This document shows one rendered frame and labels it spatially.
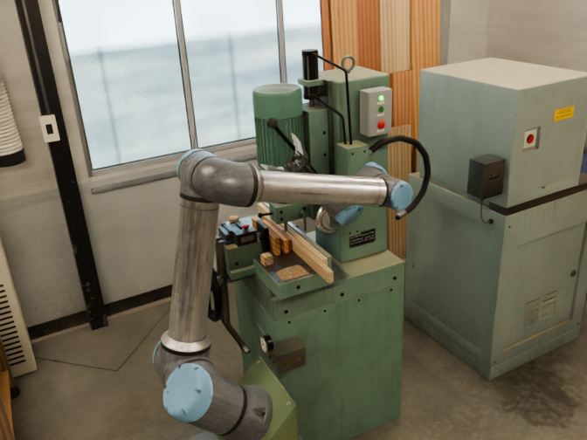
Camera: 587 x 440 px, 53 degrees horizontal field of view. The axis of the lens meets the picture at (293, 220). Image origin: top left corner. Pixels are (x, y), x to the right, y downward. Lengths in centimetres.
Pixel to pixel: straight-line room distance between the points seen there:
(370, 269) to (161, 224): 162
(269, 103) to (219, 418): 103
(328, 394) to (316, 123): 110
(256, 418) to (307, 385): 69
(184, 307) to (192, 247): 18
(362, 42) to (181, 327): 246
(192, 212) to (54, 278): 201
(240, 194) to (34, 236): 207
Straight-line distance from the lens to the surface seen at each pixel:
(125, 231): 353
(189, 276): 170
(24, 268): 351
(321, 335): 232
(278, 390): 181
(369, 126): 213
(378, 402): 271
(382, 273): 234
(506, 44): 449
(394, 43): 389
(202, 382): 166
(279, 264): 216
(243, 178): 151
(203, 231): 165
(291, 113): 207
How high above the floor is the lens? 194
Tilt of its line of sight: 24 degrees down
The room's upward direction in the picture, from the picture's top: 3 degrees counter-clockwise
